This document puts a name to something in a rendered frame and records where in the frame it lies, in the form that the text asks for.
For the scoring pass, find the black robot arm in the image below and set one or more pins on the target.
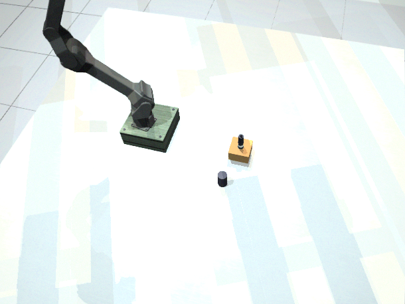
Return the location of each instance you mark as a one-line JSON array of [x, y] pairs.
[[75, 56]]

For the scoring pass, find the orange square block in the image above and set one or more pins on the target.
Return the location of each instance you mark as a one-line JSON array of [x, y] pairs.
[[240, 155]]

